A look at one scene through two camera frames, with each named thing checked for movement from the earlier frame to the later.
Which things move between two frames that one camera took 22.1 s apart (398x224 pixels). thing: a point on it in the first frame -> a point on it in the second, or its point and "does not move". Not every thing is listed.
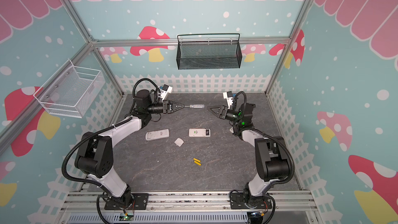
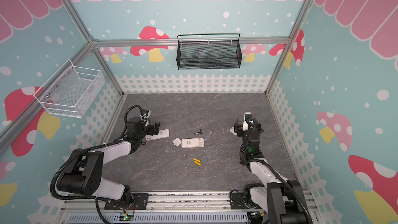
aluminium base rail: (288, 207) does not move
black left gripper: (167, 107) -> (151, 128)
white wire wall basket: (72, 91) does not move
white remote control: (199, 133) -> (195, 142)
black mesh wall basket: (199, 51) does not move
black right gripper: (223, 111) -> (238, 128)
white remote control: (156, 134) does not move
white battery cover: (179, 141) does not move
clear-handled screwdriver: (195, 106) -> (209, 134)
